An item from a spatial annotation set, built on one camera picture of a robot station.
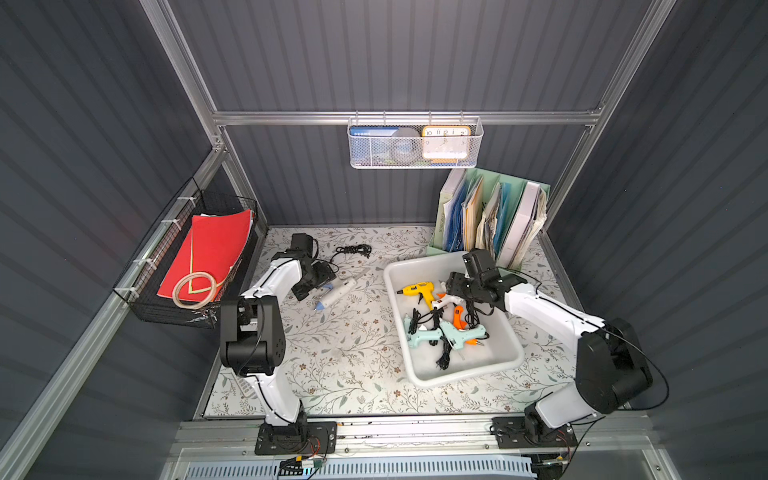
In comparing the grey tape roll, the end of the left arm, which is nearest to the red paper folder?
the end of the left arm

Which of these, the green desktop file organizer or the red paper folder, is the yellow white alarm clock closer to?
the green desktop file organizer

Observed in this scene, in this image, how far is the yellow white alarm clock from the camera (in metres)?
→ 0.90

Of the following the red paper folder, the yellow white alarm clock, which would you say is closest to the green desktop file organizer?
the yellow white alarm clock

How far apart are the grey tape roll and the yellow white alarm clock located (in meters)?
0.03

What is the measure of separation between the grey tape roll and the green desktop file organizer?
0.16 meters

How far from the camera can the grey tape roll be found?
88cm

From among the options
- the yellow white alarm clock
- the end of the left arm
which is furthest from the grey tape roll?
A: the end of the left arm

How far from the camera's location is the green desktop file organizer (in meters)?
0.92
